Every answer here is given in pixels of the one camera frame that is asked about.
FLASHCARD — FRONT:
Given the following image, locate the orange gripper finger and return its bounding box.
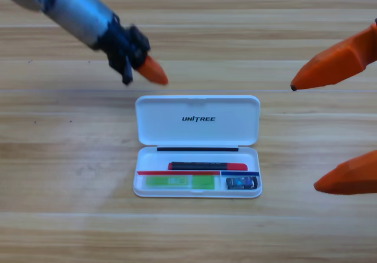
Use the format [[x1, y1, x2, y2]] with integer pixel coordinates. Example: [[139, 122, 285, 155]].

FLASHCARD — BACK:
[[313, 149, 377, 196], [290, 20, 377, 92]]

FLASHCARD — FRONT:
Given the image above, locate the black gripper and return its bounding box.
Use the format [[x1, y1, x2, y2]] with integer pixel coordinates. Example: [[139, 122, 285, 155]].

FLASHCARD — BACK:
[[98, 14, 170, 86]]

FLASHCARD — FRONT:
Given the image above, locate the red and black marker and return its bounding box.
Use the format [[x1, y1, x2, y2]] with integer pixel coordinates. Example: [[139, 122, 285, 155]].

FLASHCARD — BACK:
[[167, 161, 249, 172]]

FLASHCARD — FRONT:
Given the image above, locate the small black eraser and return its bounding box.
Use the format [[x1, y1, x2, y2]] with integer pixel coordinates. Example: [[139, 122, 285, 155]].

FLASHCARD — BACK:
[[225, 176, 259, 191]]

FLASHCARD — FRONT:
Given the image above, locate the green highlighter pen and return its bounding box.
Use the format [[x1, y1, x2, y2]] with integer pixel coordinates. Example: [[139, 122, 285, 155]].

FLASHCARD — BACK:
[[145, 174, 216, 189]]

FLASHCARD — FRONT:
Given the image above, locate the white Unitree pencil case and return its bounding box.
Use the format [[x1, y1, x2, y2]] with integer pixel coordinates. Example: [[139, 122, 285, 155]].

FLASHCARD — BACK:
[[133, 94, 263, 199]]

